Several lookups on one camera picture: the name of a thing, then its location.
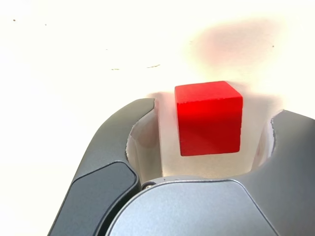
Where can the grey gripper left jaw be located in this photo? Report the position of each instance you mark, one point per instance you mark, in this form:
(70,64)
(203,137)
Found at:
(103,152)

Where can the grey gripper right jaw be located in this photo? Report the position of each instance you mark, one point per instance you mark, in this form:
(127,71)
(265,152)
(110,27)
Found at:
(197,209)

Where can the red cube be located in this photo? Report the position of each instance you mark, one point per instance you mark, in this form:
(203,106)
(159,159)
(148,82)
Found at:
(209,127)

